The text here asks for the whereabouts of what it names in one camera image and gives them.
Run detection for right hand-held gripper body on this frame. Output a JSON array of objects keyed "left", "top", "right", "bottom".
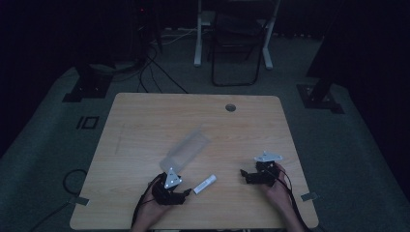
[{"left": 249, "top": 150, "right": 284, "bottom": 188}]

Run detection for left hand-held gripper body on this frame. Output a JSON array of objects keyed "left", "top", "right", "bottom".
[{"left": 151, "top": 166, "right": 189, "bottom": 206}]

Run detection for person's right hand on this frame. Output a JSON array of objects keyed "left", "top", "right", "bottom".
[{"left": 260, "top": 161, "right": 293, "bottom": 211}]

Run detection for person's left hand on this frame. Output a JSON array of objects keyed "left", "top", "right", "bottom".
[{"left": 136, "top": 183, "right": 172, "bottom": 226}]

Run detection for white tube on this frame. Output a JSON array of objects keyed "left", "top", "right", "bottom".
[{"left": 192, "top": 174, "right": 218, "bottom": 195}]

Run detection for translucent plastic box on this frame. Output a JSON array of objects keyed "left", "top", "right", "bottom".
[{"left": 159, "top": 125, "right": 212, "bottom": 174}]

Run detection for grey tape piece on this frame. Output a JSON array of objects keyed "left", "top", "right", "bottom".
[
  {"left": 300, "top": 191, "right": 319, "bottom": 202},
  {"left": 68, "top": 196, "right": 90, "bottom": 207}
]

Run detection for black stand base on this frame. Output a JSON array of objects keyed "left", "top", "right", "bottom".
[
  {"left": 296, "top": 76, "right": 345, "bottom": 115},
  {"left": 62, "top": 63, "right": 113, "bottom": 103}
]

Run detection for black folding chair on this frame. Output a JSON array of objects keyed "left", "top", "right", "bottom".
[{"left": 210, "top": 11, "right": 265, "bottom": 88}]

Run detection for white desk leg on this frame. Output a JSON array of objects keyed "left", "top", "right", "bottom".
[
  {"left": 261, "top": 0, "right": 282, "bottom": 71},
  {"left": 193, "top": 0, "right": 205, "bottom": 68}
]

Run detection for black floor cable loop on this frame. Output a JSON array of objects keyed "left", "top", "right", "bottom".
[{"left": 28, "top": 168, "right": 89, "bottom": 232}]

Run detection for black floor cables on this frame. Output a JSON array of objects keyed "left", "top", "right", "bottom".
[{"left": 136, "top": 44, "right": 190, "bottom": 95}]

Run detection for white floor cable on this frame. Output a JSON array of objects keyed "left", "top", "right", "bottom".
[{"left": 151, "top": 28, "right": 198, "bottom": 46}]

